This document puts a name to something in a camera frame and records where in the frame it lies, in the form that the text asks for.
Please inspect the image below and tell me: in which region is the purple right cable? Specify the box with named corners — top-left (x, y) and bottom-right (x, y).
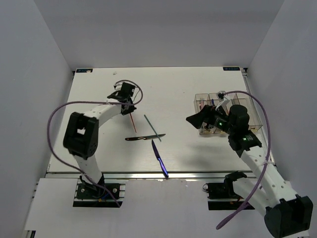
top-left (215, 90), bottom-right (271, 231)

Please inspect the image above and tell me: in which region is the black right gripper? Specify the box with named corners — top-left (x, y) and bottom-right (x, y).
top-left (185, 104), bottom-right (234, 135)

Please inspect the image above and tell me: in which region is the clear plastic bin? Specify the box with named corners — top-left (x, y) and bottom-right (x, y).
top-left (209, 93), bottom-right (229, 134)
top-left (236, 93), bottom-right (263, 132)
top-left (194, 94), bottom-right (216, 135)
top-left (222, 93), bottom-right (242, 110)

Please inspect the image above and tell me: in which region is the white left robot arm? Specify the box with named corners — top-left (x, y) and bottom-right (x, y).
top-left (63, 81), bottom-right (136, 198)

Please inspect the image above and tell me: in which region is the teal chopstick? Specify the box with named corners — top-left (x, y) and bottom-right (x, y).
top-left (144, 114), bottom-right (161, 142)

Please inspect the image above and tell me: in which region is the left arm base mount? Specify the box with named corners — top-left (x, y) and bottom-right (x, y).
top-left (73, 176), bottom-right (125, 208)

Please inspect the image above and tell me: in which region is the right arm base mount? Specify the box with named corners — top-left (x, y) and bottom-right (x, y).
top-left (202, 171), bottom-right (247, 211)

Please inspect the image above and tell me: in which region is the pink handled fork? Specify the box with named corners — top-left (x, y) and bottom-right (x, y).
top-left (199, 98), bottom-right (204, 110)

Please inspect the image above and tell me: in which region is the black knife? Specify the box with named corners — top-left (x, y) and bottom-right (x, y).
top-left (125, 133), bottom-right (165, 141)

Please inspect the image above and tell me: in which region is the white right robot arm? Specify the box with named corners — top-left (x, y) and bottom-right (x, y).
top-left (186, 105), bottom-right (313, 238)

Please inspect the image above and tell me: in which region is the blue iridescent knife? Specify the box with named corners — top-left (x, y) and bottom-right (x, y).
top-left (151, 140), bottom-right (169, 178)

